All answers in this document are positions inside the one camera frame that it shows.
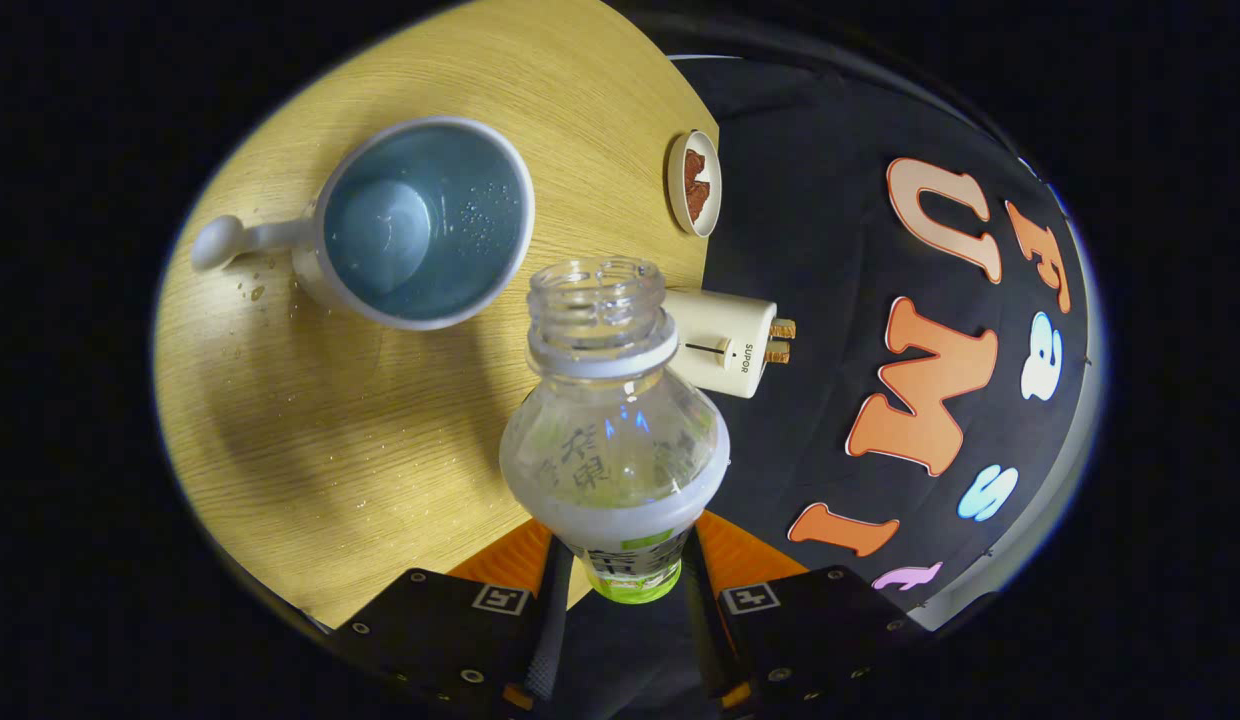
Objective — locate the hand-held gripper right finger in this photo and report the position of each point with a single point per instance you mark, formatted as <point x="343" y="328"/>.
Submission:
<point x="820" y="630"/>

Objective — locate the white oval plate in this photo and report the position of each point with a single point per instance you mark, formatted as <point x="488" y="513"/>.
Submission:
<point x="674" y="185"/>

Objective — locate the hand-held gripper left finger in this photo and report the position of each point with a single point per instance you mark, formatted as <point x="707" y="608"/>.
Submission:
<point x="430" y="630"/>

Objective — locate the round wooden table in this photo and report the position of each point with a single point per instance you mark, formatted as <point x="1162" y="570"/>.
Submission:
<point x="330" y="430"/>

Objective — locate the red-brown food piece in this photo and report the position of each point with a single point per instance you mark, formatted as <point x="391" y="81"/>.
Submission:
<point x="696" y="168"/>
<point x="698" y="203"/>

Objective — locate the white toaster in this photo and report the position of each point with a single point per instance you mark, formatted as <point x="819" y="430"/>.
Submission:
<point x="715" y="345"/>

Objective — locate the white cup with blue inside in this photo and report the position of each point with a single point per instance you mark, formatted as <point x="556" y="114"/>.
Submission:
<point x="425" y="225"/>

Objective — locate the clear plastic juice bottle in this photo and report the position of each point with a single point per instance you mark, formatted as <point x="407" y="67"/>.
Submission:
<point x="615" y="440"/>

